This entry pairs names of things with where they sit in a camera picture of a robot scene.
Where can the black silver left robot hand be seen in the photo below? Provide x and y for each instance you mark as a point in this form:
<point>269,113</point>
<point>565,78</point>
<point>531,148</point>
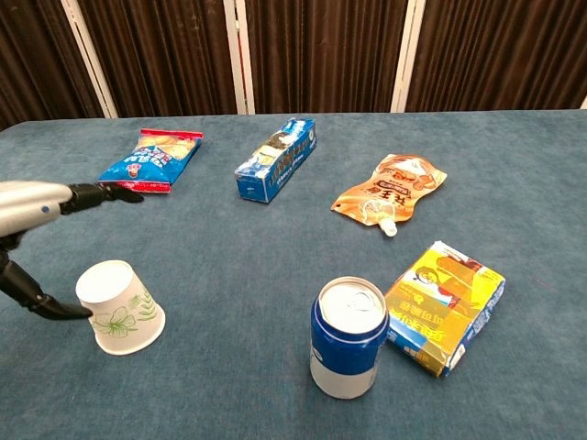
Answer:
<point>27,204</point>

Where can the white paper cup green flower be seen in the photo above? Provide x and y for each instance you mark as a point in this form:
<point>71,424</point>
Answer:
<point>117,311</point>

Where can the blue red chip bag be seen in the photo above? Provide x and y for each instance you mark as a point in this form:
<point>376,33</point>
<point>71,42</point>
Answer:
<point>149,160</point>

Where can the long blue cardboard box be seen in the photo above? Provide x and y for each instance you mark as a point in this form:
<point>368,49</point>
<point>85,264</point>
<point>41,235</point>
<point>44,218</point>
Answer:
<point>275,162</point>

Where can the dark brown pleated curtain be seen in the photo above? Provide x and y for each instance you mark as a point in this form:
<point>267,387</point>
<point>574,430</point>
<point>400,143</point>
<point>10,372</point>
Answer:
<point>321,50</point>

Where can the blue white soda can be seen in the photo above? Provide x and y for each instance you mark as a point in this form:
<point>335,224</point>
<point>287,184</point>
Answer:
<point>346,348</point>

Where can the orange spout drink pouch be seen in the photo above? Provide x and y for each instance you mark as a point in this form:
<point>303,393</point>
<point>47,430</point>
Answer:
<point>390,190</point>

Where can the yellow blue snack box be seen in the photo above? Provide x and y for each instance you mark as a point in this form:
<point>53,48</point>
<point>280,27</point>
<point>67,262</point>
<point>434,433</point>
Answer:
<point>447,304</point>

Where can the white partition post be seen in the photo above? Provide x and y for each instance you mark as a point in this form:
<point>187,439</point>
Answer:
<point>89,57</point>
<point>239,57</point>
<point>407,55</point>

